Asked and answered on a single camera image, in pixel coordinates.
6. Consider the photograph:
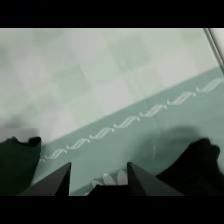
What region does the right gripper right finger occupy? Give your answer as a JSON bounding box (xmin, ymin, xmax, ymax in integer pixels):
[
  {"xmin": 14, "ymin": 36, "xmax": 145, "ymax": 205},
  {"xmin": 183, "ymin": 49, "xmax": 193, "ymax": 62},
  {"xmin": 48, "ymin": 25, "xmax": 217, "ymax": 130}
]
[{"xmin": 126, "ymin": 161, "xmax": 184, "ymax": 197}]

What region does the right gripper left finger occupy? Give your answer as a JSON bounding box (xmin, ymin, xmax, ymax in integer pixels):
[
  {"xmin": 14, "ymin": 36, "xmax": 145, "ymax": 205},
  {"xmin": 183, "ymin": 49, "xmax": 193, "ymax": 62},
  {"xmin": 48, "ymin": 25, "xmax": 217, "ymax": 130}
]
[{"xmin": 19, "ymin": 161, "xmax": 72, "ymax": 197}]

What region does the black garment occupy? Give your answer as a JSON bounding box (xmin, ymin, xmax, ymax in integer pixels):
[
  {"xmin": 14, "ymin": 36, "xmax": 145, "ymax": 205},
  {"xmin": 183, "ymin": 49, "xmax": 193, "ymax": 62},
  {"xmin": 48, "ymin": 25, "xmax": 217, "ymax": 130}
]
[
  {"xmin": 0, "ymin": 135, "xmax": 43, "ymax": 197},
  {"xmin": 155, "ymin": 137, "xmax": 224, "ymax": 197}
]

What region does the silver frame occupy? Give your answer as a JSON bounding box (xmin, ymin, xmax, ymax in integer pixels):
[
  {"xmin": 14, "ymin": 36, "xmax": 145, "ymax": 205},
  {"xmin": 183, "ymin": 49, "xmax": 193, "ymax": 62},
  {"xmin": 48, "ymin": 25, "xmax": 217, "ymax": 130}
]
[{"xmin": 203, "ymin": 28, "xmax": 224, "ymax": 73}]

